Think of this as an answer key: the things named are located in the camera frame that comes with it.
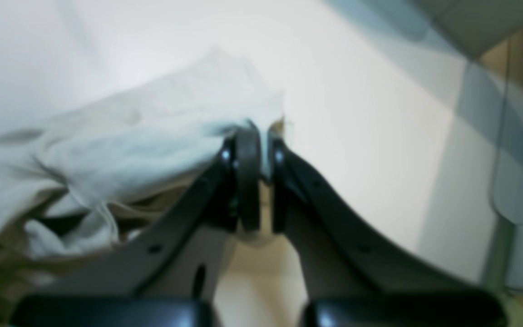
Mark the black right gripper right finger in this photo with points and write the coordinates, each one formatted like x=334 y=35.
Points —
x=355 y=276

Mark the beige t-shirt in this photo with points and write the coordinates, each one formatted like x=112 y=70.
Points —
x=60 y=178

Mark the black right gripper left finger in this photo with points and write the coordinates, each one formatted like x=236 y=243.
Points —
x=166 y=276

